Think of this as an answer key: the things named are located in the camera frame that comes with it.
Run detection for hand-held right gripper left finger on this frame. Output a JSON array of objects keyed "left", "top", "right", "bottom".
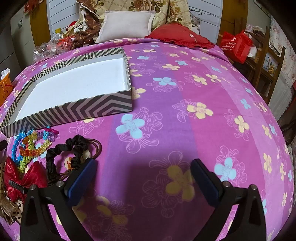
[{"left": 20, "top": 159, "right": 99, "bottom": 241}]

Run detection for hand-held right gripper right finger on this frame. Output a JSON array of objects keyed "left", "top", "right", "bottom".
[{"left": 190, "top": 159, "right": 267, "bottom": 241}]

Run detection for black scrunchie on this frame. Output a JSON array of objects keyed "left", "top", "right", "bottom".
[{"left": 45, "top": 135, "right": 89, "bottom": 183}]

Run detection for brown cord pendant necklace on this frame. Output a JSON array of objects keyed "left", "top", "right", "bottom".
[{"left": 55, "top": 138, "right": 102, "bottom": 183}]

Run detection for red satin bow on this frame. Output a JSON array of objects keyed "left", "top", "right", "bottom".
[{"left": 4, "top": 156, "right": 48, "bottom": 201}]

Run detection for chevron striped cardboard box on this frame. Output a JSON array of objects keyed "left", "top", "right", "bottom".
[{"left": 0, "top": 46, "right": 134, "bottom": 138}]

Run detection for blue bead bracelet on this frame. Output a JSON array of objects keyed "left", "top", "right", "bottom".
[{"left": 10, "top": 132, "right": 26, "bottom": 163}]

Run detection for leopard print bow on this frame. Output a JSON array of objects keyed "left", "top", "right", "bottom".
[{"left": 0, "top": 162, "right": 23, "bottom": 225}]

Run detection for purple floral blanket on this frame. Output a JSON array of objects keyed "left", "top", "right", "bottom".
[{"left": 0, "top": 37, "right": 296, "bottom": 241}]

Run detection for orange plastic basket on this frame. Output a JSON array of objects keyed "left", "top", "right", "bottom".
[{"left": 0, "top": 76, "right": 15, "bottom": 106}]

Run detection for clear plastic bags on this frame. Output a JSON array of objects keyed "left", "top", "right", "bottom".
[{"left": 32, "top": 35, "right": 77, "bottom": 63}]

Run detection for wooden chair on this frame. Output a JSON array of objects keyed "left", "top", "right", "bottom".
[{"left": 233, "top": 17, "right": 286, "bottom": 105}]

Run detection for red shopping bag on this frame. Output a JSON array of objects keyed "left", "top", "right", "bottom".
[{"left": 219, "top": 30, "right": 253, "bottom": 65}]

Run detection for red ruffled pillow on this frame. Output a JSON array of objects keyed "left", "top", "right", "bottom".
[{"left": 144, "top": 23, "right": 215, "bottom": 49}]

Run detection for brown patterned quilt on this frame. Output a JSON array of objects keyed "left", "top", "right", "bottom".
[{"left": 73, "top": 5, "right": 109, "bottom": 47}]

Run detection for beige pillow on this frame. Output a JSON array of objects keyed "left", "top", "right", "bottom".
[{"left": 95, "top": 10, "right": 156, "bottom": 44}]

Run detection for red hanging decoration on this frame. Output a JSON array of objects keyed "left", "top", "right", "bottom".
[{"left": 24, "top": 0, "right": 47, "bottom": 14}]

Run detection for yellow bead bracelet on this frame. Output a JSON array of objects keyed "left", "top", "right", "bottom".
[{"left": 33, "top": 138, "right": 53, "bottom": 155}]

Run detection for pink plastic link chain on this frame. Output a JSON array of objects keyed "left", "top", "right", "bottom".
[{"left": 43, "top": 126, "right": 60, "bottom": 142}]

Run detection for orange bead bracelet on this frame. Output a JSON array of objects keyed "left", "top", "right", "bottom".
[{"left": 20, "top": 132, "right": 45, "bottom": 158}]

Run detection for green bead bracelet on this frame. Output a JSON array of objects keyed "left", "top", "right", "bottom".
[{"left": 17, "top": 154, "right": 34, "bottom": 174}]

